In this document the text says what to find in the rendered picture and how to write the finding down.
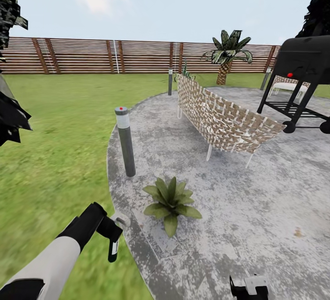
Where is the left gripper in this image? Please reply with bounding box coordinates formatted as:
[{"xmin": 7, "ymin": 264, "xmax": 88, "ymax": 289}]
[{"xmin": 99, "ymin": 219, "xmax": 123, "ymax": 243}]

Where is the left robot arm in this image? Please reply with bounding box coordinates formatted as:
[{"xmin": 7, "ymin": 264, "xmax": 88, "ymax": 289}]
[{"xmin": 0, "ymin": 202, "xmax": 131, "ymax": 300}]

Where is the insectifuge atomizer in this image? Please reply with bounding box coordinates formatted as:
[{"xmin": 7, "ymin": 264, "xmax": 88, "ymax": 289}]
[{"xmin": 108, "ymin": 240, "xmax": 119, "ymax": 262}]

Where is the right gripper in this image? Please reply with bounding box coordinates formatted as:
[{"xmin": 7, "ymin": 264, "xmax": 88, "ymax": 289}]
[{"xmin": 231, "ymin": 283, "xmax": 268, "ymax": 300}]

